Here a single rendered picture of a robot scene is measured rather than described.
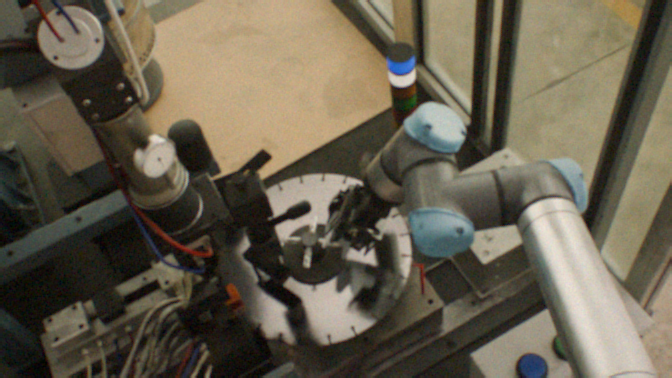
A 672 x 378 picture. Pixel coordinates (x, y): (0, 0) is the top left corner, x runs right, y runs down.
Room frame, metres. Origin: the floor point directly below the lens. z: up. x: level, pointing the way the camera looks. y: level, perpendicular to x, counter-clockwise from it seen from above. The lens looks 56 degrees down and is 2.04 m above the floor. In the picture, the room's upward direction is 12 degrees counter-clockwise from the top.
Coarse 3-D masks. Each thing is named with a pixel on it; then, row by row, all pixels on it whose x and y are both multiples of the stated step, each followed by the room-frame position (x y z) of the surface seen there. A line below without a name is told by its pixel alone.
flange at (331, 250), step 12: (300, 228) 0.66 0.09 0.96; (324, 228) 0.65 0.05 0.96; (288, 252) 0.62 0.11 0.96; (300, 252) 0.61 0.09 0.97; (324, 252) 0.60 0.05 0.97; (336, 252) 0.60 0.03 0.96; (288, 264) 0.60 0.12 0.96; (300, 264) 0.59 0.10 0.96; (312, 264) 0.59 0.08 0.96; (324, 264) 0.58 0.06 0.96; (336, 264) 0.58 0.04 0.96; (300, 276) 0.57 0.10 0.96; (312, 276) 0.57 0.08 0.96; (324, 276) 0.56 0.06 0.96
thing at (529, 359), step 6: (522, 360) 0.37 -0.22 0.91; (528, 360) 0.37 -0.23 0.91; (534, 360) 0.37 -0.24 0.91; (540, 360) 0.37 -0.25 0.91; (522, 366) 0.36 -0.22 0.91; (528, 366) 0.36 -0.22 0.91; (534, 366) 0.36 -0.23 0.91; (540, 366) 0.36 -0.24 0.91; (522, 372) 0.35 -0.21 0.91; (528, 372) 0.35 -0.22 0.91; (534, 372) 0.35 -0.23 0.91; (540, 372) 0.35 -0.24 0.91
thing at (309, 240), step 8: (312, 216) 0.66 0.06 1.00; (312, 224) 0.64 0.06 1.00; (312, 232) 0.62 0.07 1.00; (288, 240) 0.62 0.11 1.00; (296, 240) 0.62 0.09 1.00; (304, 240) 0.61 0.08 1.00; (312, 240) 0.61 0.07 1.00; (320, 240) 0.61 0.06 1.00; (336, 240) 0.60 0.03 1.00; (304, 248) 0.61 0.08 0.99; (312, 248) 0.60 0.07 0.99; (304, 256) 0.59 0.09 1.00; (304, 264) 0.57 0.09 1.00
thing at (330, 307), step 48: (288, 192) 0.75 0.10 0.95; (336, 192) 0.73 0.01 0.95; (240, 240) 0.67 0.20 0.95; (384, 240) 0.61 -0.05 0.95; (240, 288) 0.58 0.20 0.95; (288, 288) 0.56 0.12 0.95; (336, 288) 0.54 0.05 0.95; (384, 288) 0.52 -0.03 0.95; (288, 336) 0.48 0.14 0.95; (336, 336) 0.46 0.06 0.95
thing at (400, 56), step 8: (392, 48) 0.85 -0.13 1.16; (400, 48) 0.84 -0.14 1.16; (408, 48) 0.84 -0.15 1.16; (392, 56) 0.83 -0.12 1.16; (400, 56) 0.82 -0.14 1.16; (408, 56) 0.82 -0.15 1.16; (392, 64) 0.82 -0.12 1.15; (400, 64) 0.81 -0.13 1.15; (408, 64) 0.81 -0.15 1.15; (392, 72) 0.82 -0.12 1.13; (400, 72) 0.81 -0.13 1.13; (408, 72) 0.81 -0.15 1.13
